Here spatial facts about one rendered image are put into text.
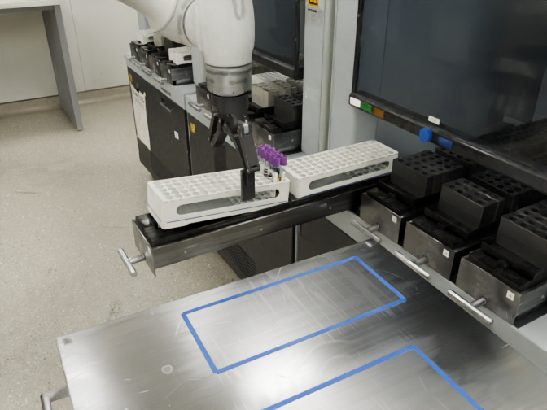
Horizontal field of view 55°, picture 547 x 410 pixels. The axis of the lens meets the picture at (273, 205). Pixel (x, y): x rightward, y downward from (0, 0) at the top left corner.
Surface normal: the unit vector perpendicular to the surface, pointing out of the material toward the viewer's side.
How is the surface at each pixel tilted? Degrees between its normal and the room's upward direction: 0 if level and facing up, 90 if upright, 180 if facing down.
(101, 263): 0
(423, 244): 90
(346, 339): 0
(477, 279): 90
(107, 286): 0
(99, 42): 90
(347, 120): 90
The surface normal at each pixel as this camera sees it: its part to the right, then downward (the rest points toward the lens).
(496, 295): -0.87, 0.25
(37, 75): 0.50, 0.42
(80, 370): 0.00, -0.87
